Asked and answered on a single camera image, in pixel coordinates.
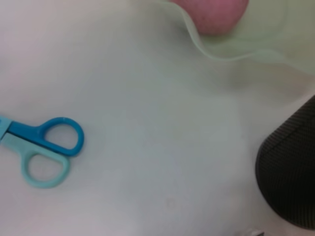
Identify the translucent green fruit plate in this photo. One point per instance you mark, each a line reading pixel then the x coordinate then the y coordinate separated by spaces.
pixel 270 37

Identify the blue teal scissors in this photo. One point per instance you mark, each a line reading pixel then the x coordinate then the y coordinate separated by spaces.
pixel 24 134

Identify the black mesh pen holder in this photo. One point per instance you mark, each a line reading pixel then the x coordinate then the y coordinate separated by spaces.
pixel 290 172

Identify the pink peach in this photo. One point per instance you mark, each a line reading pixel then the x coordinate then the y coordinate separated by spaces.
pixel 214 17

